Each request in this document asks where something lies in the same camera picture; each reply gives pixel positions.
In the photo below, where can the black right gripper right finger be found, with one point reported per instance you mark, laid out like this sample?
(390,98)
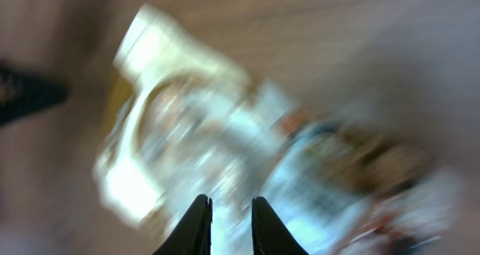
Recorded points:
(269,234)

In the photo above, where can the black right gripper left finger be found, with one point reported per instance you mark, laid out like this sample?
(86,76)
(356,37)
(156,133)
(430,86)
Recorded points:
(192,235)

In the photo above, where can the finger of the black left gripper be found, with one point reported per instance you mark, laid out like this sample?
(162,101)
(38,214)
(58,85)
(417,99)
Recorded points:
(24,93)

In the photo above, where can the beige pouch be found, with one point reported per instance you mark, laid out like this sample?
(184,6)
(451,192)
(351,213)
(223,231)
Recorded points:
(184,120)

